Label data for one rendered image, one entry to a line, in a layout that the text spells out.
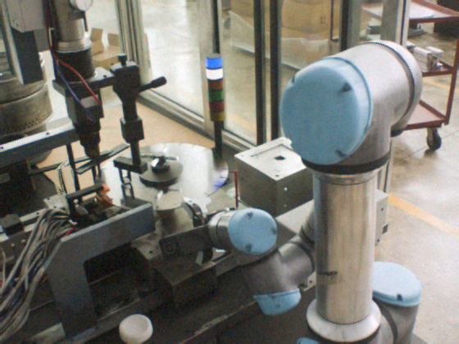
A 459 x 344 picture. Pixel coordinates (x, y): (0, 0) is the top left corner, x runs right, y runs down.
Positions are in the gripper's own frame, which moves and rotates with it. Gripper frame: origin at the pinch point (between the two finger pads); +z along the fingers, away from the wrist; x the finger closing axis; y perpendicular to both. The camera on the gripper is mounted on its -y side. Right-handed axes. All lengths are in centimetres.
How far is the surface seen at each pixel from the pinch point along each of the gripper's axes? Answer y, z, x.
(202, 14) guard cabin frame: 35, 43, 64
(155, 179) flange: -2.4, 7.9, 13.5
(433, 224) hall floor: 154, 97, -41
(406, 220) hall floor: 143, 106, -36
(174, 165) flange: 3.8, 11.2, 15.8
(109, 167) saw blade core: -10.6, 19.9, 19.8
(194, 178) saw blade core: 6.7, 6.4, 11.5
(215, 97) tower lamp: 23.2, 21.0, 32.2
